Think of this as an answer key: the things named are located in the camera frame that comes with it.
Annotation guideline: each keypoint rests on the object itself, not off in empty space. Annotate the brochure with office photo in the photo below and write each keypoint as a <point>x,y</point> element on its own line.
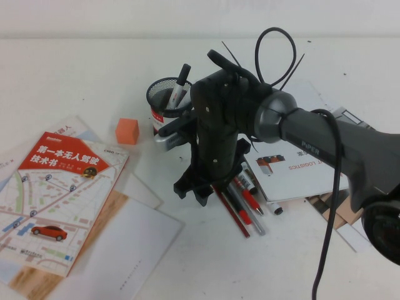
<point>343,215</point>

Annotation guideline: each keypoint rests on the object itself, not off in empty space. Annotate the plain white paper sheet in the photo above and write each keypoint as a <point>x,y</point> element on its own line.
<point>143,193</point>

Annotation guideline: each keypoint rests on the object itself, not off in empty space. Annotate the orange cube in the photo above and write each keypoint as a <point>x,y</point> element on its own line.
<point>126,132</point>

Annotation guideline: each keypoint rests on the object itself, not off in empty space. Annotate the red pencil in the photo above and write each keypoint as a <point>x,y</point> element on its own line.
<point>234,215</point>

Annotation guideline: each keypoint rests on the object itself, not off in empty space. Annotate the self-driving book with map cover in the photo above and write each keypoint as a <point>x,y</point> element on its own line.
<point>62,193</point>

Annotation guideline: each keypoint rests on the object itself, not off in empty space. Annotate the black-capped marker with white label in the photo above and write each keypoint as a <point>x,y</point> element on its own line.
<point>253,190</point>

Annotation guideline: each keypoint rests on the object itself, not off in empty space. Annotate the Leader logistics brochure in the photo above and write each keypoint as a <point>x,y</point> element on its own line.
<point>297,181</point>

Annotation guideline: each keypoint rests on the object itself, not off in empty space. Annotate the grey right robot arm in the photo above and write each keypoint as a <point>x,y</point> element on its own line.
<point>312,140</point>

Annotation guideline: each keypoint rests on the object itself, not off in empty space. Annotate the black-capped marker with brown label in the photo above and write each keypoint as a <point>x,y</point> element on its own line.
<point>276,208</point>

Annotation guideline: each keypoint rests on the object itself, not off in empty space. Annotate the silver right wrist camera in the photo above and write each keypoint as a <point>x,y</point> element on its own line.
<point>167,142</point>

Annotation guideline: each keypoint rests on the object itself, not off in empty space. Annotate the black mesh pen holder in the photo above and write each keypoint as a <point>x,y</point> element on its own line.
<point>155,120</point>

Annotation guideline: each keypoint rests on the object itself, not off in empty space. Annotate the white booklet with small print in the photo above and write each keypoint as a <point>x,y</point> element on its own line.
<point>131,250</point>

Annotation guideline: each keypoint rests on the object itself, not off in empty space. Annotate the straight black zip tie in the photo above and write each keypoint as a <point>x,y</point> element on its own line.
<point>231,53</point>

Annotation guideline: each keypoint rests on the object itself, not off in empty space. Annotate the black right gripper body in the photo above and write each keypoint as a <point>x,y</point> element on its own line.
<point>212,125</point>

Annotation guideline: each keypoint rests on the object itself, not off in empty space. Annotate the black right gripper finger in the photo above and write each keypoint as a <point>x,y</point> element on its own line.
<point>242,153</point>
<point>190,184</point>

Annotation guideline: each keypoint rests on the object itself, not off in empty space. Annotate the red gel pen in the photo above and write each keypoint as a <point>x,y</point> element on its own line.
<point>250,197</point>

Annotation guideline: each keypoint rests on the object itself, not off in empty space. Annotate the grey transparent pen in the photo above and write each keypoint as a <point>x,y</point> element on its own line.
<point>261,226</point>

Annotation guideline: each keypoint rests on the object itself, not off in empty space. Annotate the black-capped marker with white body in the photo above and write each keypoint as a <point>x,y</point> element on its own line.
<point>178,89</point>

